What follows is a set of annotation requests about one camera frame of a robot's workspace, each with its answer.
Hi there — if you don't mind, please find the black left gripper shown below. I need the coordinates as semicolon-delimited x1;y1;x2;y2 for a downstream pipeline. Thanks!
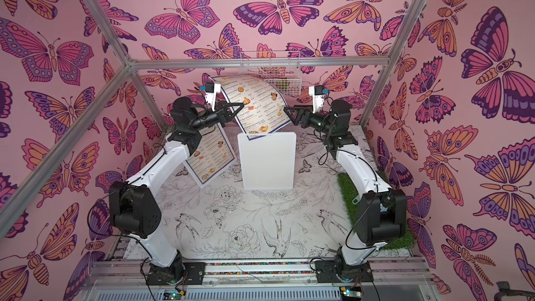
191;105;244;136

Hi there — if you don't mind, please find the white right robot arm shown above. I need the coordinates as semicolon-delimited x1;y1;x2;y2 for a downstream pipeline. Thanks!
284;100;407;281

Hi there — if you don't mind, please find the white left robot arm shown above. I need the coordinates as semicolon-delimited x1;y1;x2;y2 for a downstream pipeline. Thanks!
109;97;245;285

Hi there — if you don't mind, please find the green succulent plant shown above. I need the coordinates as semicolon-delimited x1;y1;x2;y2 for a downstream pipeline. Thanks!
277;79;294;93

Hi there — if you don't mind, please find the green artificial grass mat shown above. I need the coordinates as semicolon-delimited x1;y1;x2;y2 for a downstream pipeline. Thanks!
337;173;415;256

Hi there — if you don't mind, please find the black object bottom right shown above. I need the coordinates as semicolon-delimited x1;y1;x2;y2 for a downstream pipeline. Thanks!
494;281;535;301

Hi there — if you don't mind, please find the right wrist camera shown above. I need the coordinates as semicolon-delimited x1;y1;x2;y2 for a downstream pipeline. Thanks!
309;85;330;114

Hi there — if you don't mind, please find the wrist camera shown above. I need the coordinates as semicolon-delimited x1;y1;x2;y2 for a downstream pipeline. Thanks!
309;85;330;114
199;82;222;111

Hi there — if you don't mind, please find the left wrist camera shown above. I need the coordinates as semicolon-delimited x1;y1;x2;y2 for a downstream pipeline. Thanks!
199;82;222;111

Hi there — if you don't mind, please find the white wire rack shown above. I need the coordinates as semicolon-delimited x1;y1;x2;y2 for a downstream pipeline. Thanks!
239;45;302;97

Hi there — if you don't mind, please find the aluminium cage frame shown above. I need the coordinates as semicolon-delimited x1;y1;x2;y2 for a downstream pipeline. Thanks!
1;0;427;237

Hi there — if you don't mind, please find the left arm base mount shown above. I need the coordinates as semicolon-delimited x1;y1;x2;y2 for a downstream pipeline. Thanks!
146;262;206;286

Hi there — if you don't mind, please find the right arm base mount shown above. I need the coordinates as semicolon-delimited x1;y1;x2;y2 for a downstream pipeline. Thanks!
310;259;374;284

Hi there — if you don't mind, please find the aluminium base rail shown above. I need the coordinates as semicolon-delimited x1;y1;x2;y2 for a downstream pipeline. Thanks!
79;257;441;300

